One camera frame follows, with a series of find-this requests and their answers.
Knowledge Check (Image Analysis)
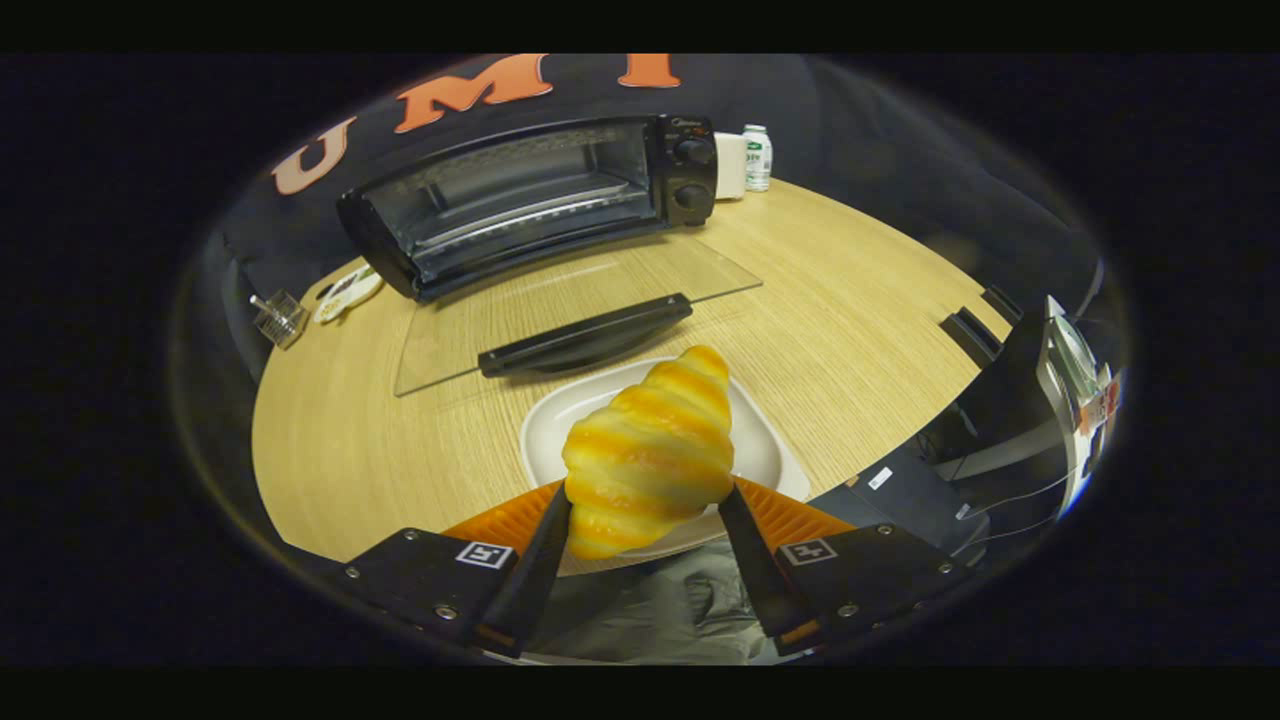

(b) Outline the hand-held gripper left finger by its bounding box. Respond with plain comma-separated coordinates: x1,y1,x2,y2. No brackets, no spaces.
335,480,573,659

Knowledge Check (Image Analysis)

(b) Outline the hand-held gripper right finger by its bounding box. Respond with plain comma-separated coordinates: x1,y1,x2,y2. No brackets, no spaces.
716,477,973,658

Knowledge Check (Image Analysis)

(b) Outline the golden croissant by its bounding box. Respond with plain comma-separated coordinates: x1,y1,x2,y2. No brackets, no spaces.
561,345,737,561

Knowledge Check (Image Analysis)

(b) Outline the glass toaster oven door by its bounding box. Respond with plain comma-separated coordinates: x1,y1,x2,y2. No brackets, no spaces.
393,232,764,399

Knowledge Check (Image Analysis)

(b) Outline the black toaster oven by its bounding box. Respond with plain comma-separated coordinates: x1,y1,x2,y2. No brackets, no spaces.
336,113,719,304

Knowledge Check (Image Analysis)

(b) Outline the white pop-up toaster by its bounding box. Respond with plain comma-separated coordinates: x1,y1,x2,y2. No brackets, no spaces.
714,132,749,201

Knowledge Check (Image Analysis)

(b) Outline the person's grey clothing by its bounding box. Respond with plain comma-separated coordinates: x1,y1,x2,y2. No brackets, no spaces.
530,540,773,666

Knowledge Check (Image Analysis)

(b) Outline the white plate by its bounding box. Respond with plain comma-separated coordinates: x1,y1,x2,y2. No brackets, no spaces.
520,357,813,578

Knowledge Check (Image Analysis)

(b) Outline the black monitor back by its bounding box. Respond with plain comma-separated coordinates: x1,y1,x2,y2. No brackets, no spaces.
920,310,1076,481

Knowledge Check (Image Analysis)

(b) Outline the small white green-label bottle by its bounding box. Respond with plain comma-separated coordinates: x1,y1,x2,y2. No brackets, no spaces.
743,124,774,193

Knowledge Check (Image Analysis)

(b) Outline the clear wire basket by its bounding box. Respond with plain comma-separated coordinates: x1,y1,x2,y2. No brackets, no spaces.
250,289,309,350

